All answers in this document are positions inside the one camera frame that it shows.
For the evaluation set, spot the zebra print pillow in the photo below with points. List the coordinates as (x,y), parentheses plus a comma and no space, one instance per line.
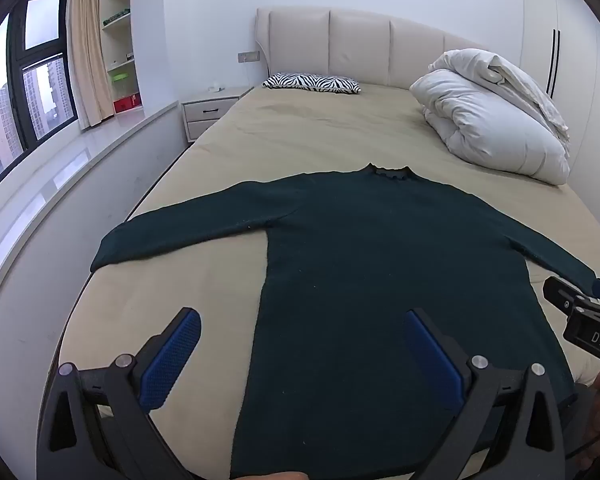
(312,83)

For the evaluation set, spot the white wardrobe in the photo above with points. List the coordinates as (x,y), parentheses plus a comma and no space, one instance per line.
(575,60)

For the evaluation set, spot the wall socket plate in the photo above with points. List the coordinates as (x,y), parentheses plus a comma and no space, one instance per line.
(248,55)

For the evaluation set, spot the white nightstand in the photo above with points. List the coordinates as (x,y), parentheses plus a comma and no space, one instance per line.
(207,115)

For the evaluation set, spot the beige curtain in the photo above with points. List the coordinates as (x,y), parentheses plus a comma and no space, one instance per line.
(86,45)

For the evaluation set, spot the beige padded headboard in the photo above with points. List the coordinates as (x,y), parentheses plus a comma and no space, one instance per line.
(360,45)

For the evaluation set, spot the bed with beige sheet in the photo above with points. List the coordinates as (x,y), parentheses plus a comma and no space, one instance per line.
(330,130)

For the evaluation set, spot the white window sill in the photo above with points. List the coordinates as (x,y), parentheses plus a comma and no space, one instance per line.
(55,185)

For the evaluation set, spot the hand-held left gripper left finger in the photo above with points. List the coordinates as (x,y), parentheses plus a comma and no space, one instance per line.
(172,360)

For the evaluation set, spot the white folded duvet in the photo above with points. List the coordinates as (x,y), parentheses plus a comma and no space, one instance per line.
(490,115)

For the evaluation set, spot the green box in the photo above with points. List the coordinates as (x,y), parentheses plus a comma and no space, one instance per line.
(119,77)

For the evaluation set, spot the black framed window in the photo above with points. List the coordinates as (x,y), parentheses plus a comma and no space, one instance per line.
(15,85)

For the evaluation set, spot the red box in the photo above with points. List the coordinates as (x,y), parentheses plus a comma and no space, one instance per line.
(127,103)

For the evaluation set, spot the white wall shelf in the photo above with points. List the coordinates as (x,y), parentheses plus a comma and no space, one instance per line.
(120,35)

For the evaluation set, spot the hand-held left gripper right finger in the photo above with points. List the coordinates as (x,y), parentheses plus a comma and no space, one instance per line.
(430,355)

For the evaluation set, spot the dark green sweater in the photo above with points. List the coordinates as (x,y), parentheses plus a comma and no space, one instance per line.
(360,270)

